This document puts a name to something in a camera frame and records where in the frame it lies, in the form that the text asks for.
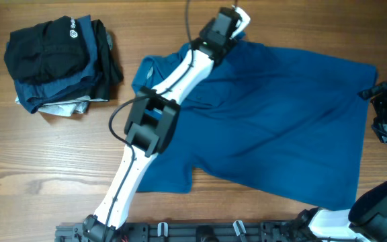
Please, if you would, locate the blue polo shirt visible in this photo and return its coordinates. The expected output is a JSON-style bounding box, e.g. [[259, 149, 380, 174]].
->
[[138, 40, 378, 210]]

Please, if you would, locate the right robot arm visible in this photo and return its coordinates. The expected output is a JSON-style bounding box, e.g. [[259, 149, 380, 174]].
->
[[289, 81, 387, 241]]

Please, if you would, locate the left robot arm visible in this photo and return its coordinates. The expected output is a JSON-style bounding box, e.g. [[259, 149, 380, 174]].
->
[[82, 5, 251, 241]]

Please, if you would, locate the black bottom folded garment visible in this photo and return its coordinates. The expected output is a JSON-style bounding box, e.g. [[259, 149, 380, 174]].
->
[[81, 19, 124, 102]]

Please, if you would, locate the black folded garment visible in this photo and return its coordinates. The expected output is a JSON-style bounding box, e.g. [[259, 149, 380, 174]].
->
[[4, 16, 89, 84], [81, 19, 124, 102]]

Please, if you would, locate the light grey folded garment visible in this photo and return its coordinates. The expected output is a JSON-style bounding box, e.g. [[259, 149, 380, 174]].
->
[[14, 95, 91, 118]]

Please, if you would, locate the navy folded garment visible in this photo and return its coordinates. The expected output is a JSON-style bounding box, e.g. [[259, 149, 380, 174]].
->
[[14, 15, 102, 114]]

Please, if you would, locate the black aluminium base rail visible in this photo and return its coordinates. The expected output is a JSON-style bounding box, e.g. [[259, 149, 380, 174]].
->
[[54, 220, 344, 242]]

